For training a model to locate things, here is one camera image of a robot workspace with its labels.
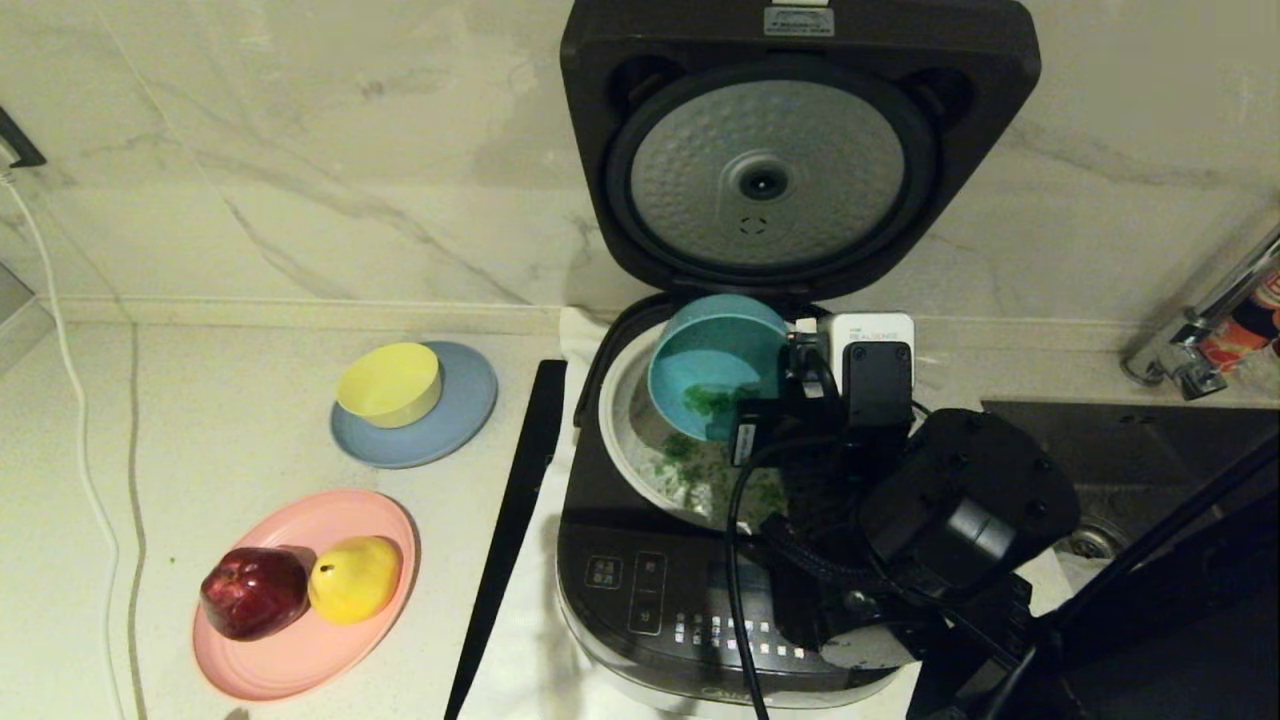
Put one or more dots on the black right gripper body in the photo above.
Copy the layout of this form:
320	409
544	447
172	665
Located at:
810	460

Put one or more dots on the chopped green vegetables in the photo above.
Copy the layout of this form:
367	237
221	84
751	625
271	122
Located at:
685	455

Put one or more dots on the teal bowl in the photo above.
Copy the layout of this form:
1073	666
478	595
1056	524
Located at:
710	350

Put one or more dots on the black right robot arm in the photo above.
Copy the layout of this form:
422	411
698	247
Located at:
960	500

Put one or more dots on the cream inner pot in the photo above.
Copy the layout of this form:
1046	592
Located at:
625	420

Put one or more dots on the dark grey rice cooker base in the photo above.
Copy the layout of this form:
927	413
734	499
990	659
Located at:
650	590

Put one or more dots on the yellow bowl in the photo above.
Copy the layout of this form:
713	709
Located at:
388	388

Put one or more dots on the clear plastic cup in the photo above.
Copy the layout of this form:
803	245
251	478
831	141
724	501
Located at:
932	370

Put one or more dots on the metal sink drain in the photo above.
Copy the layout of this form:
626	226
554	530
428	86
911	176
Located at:
1092	542

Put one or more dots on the black flat board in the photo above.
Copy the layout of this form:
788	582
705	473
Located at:
510	530

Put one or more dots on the dark metal sink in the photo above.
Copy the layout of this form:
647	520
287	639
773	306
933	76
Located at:
1130	450

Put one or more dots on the blue plate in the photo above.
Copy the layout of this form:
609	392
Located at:
460	415

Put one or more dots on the chrome faucet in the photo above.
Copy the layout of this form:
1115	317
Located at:
1190	365

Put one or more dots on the red printed can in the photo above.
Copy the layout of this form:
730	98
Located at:
1240	335

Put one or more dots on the yellow pear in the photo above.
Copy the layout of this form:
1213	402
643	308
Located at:
353	580

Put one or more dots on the pink plate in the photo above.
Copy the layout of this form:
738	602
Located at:
300	660

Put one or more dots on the red apple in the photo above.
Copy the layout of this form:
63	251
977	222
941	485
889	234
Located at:
253	593

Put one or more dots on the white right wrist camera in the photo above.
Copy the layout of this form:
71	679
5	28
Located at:
872	330

